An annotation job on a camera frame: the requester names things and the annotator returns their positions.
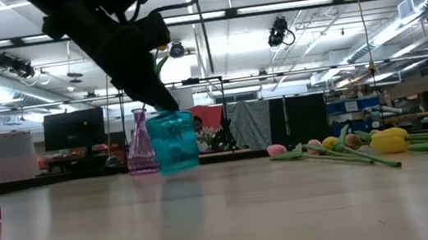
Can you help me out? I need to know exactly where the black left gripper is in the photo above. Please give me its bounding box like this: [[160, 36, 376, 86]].
[[80, 17, 180, 121]]

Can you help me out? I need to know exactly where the yellow artificial tulip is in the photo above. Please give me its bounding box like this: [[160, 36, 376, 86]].
[[367, 122, 428, 164], [320, 135, 339, 152], [150, 42, 173, 79]]

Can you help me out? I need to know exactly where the peach pink artificial tulip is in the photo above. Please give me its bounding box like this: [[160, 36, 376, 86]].
[[267, 144, 306, 164], [343, 132, 364, 152]]

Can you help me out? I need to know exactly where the teal glass vase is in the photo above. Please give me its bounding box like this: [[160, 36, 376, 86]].
[[143, 104, 203, 178]]

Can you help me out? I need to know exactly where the purple glass vase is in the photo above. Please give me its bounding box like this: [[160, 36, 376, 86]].
[[120, 106, 160, 177]]

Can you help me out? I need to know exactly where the person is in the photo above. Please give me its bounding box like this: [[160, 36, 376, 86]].
[[192, 115, 206, 136]]

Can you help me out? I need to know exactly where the red fabric backdrop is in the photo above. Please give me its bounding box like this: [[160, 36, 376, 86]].
[[189, 101, 227, 132]]

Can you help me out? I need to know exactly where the white flower bouquet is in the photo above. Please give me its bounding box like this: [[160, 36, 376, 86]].
[[197, 125, 223, 150]]

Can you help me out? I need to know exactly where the black monitor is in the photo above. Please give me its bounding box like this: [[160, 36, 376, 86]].
[[40, 107, 108, 153]]

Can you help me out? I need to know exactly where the black tripod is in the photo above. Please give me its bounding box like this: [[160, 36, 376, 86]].
[[216, 117, 240, 153]]

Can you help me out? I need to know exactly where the grey cloth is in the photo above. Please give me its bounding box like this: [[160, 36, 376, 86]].
[[226, 98, 277, 155]]

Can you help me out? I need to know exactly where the white board panel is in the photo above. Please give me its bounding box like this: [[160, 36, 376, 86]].
[[0, 129, 40, 185]]

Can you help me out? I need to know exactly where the black curtain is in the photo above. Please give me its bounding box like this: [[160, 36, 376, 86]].
[[268, 91, 332, 149]]

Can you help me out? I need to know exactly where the blue bin shelf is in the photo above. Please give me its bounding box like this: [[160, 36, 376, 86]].
[[325, 94, 384, 139]]

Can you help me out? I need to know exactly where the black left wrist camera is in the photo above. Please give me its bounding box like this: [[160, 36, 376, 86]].
[[136, 9, 173, 50]]

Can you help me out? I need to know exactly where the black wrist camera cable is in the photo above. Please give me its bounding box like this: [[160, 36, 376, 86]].
[[122, 0, 209, 25]]

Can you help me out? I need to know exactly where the hanging power cable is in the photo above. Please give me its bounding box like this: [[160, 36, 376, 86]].
[[351, 0, 379, 77]]

